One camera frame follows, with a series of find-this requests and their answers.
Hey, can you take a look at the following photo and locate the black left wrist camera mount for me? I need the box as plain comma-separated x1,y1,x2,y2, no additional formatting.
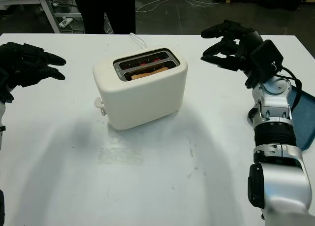
0,67,9,90

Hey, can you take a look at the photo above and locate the cream toaster lever knob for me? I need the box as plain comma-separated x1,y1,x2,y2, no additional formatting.
93,97,108,116

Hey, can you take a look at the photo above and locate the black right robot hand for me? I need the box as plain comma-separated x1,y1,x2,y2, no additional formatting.
200,19,264,89

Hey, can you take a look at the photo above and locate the person in black trousers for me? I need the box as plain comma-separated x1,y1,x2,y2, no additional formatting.
75,0,136,35

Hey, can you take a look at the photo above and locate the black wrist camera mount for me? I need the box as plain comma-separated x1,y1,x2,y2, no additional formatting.
0,67,9,90
250,40,284,84

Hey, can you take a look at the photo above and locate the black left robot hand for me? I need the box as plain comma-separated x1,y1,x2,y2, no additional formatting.
0,41,66,103

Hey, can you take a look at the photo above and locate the cream white toaster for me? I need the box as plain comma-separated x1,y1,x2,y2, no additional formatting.
93,46,189,131

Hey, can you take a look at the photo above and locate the white power strip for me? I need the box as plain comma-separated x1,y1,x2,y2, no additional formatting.
59,17,73,28

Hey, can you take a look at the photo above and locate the white toaster power cord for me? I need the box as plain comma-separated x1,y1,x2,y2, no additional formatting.
129,32,148,49

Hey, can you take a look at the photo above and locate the toast slice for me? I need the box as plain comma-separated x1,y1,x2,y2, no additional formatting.
131,66,170,81

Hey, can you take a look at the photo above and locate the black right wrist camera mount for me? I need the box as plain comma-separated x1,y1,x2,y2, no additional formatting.
250,40,284,84

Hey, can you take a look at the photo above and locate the blue plastic tray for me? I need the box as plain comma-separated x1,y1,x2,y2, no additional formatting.
247,84,315,153

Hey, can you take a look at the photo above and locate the white desk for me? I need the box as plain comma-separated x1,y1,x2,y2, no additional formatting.
0,0,82,34

